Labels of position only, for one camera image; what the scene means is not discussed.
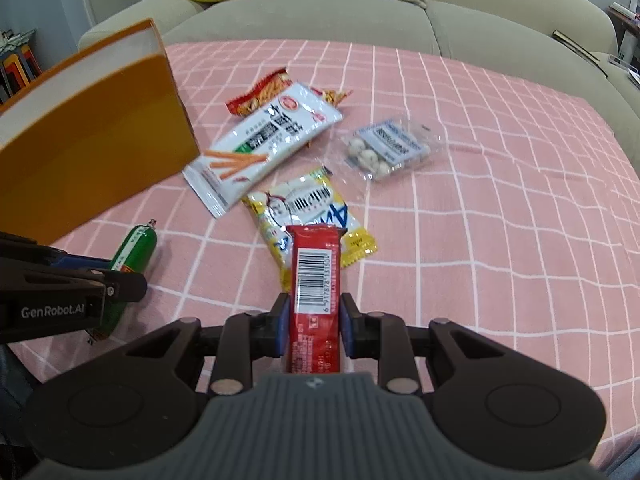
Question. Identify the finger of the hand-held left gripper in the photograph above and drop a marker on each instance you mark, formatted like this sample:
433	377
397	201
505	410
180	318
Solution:
120	287
80	261

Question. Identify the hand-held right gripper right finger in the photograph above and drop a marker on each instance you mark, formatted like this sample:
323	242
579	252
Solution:
347	322

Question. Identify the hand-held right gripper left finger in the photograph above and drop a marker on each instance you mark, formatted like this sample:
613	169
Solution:
282	320

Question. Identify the green sausage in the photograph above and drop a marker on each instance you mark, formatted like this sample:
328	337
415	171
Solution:
135	250

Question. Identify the long red snack bar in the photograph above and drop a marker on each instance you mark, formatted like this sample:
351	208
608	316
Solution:
315	270

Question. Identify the orange cardboard box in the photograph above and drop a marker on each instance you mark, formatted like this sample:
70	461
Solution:
100	150

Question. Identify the yellow snack packet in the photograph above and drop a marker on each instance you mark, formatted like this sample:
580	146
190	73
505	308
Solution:
310	205

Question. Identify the clear packet of white balls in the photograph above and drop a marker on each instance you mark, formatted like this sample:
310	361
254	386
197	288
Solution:
390	147

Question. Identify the white spicy strip snack bag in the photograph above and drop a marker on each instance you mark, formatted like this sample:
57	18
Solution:
265	135

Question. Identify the red shrimp stick snack bag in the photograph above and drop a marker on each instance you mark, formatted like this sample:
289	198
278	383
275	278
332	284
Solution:
255	95

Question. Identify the pink checked tablecloth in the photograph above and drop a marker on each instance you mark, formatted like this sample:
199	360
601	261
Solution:
500	235

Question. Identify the stacked colourful stools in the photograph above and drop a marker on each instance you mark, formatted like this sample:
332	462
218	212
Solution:
20	72

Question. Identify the beige sofa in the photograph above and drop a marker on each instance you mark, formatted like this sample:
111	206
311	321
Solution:
475	25

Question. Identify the dark book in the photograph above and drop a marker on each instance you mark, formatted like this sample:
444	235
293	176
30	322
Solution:
580	50

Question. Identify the stack of magazines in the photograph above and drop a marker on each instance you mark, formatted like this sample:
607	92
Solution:
635	77

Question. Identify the small white device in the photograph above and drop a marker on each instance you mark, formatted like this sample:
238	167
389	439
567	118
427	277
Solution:
624	59

